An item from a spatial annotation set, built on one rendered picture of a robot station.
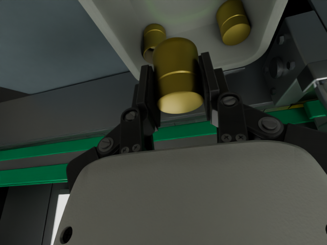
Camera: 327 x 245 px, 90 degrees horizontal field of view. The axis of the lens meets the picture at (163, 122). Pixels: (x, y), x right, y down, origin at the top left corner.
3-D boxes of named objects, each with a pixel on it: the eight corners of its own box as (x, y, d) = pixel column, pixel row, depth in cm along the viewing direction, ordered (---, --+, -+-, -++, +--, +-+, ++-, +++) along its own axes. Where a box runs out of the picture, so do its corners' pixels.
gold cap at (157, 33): (137, 54, 23) (137, 31, 24) (154, 67, 26) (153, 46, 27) (157, 41, 21) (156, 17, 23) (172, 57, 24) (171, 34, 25)
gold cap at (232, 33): (231, 26, 24) (238, 48, 23) (210, 20, 23) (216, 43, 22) (249, 2, 21) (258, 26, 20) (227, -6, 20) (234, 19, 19)
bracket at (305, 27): (257, 69, 27) (269, 107, 25) (278, 18, 19) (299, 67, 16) (281, 64, 27) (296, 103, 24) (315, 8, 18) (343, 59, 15)
